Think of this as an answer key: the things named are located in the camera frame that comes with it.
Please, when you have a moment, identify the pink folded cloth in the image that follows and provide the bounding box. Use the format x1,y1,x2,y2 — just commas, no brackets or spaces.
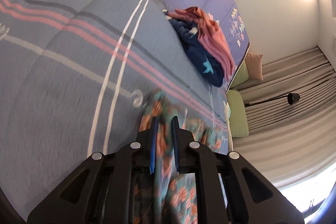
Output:
168,7,236,82

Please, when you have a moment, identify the beige pillow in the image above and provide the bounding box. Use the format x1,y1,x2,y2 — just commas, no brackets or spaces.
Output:
245,53,263,81

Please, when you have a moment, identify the teal floral garment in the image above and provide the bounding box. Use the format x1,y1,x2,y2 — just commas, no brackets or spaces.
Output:
134,90,224,223

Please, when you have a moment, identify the black floor lamp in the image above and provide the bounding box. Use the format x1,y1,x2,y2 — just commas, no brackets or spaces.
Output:
244,93,301,107

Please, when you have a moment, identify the navy star-patterned cloth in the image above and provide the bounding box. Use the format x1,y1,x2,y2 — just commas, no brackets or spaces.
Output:
163,10,224,88

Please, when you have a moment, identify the green seat cushion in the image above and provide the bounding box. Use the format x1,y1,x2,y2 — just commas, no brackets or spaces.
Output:
230,61,249,88

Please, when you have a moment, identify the beige curtain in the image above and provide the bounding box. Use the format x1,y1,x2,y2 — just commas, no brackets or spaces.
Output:
234,48,335,188

